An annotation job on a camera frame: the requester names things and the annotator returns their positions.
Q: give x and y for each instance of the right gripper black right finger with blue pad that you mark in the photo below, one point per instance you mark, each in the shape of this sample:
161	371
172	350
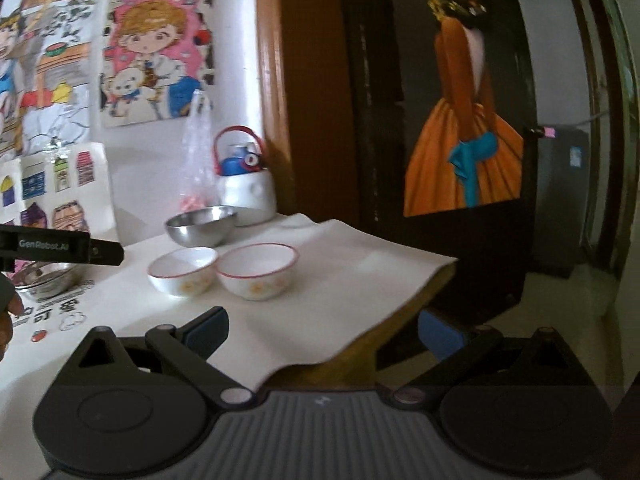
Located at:
523	406

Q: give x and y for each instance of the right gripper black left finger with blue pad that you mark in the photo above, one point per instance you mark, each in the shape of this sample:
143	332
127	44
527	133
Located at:
134	406

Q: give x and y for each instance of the white bowl red rim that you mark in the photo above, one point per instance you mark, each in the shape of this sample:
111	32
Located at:
185	272
257	272

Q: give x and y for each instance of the deep steel bowl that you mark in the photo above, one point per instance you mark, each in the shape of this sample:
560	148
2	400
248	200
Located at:
206	227

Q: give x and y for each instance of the person's left hand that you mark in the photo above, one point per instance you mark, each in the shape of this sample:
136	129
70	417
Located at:
10	304

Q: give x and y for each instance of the shallow steel dish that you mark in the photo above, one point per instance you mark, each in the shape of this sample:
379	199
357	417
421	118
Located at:
39	281

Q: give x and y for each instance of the coloured houses drawing sheet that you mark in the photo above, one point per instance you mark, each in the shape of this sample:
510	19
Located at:
67	189

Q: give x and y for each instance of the clear plastic bag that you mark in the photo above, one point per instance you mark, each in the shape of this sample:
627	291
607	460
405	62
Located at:
198	178

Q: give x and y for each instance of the boy with fan drawing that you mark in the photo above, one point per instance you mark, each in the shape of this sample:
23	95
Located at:
45	74

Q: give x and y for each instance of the white table cloth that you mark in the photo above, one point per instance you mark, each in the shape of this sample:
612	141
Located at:
345	283

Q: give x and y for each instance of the dark grey appliance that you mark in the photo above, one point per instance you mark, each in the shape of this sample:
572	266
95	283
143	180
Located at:
561	200

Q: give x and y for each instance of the girl with puppy drawing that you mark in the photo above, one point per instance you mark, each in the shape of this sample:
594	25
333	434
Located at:
156	54

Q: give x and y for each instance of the white bottle blue lid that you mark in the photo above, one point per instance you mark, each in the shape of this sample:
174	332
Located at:
244	181

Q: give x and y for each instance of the orange dress lady painting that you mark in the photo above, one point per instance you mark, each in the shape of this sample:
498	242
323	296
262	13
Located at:
459	62

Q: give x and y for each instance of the brown wooden door frame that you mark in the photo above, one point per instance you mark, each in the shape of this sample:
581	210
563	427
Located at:
307	108

